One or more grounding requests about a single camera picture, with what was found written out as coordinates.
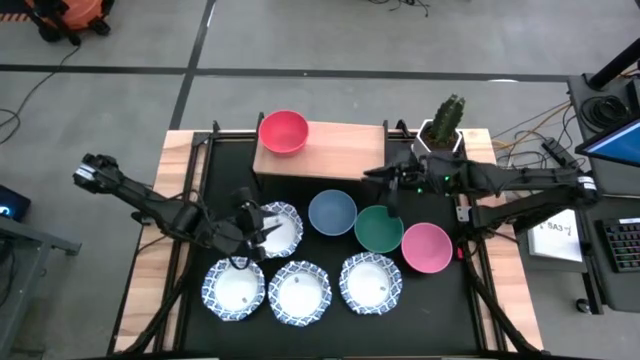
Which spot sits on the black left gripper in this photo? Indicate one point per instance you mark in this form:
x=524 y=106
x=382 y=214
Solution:
x=250 y=225

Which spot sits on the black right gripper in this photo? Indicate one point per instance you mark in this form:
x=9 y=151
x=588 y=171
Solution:
x=430 y=175

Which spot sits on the blue white patterned paper bowl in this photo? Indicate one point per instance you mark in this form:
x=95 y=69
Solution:
x=235 y=295
x=289 y=237
x=300 y=294
x=370 y=284

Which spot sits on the green plastic bowl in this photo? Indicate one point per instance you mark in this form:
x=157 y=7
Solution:
x=377 y=232

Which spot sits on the blue plastic bowl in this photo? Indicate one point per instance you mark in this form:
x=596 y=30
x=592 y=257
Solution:
x=332 y=212

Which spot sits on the pink plastic bowl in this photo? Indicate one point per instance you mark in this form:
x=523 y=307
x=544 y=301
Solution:
x=426 y=248

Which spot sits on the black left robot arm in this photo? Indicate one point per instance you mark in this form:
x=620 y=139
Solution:
x=150 y=200

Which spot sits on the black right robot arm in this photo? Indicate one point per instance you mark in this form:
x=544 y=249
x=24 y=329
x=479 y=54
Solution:
x=525 y=180

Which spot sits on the wooden shelf with black legs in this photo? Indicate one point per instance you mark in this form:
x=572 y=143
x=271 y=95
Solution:
x=340 y=150

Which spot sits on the white plant pot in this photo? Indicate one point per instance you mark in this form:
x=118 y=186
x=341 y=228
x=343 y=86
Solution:
x=422 y=139

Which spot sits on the green cactus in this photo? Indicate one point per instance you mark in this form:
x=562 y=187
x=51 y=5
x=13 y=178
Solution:
x=446 y=120

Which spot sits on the red plastic bowl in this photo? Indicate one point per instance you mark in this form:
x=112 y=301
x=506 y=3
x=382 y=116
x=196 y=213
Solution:
x=283 y=131

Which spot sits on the black table mat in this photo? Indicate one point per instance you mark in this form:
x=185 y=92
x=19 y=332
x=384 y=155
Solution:
x=320 y=337

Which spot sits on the white paper sign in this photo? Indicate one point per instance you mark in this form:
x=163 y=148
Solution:
x=555 y=237

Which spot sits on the black power strip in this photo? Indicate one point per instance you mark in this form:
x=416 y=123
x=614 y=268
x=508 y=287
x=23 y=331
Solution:
x=560 y=152

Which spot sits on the computer monitor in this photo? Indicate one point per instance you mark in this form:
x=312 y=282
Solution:
x=615 y=145

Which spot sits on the grey metal cart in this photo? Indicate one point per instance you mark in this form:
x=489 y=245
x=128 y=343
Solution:
x=30 y=245

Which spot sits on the black backlit keyboard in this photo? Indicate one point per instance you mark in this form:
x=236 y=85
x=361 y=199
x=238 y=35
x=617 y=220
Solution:
x=622 y=245

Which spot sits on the black side desk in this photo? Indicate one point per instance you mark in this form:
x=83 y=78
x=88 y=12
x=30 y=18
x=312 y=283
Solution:
x=615 y=290

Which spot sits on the black device with blue light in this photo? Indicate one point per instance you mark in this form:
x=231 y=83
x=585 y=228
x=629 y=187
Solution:
x=12 y=202

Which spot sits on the black pole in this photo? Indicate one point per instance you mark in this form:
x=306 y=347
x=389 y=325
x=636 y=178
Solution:
x=617 y=65

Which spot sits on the orange shop vacuum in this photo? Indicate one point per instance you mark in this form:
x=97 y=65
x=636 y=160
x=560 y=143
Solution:
x=75 y=15

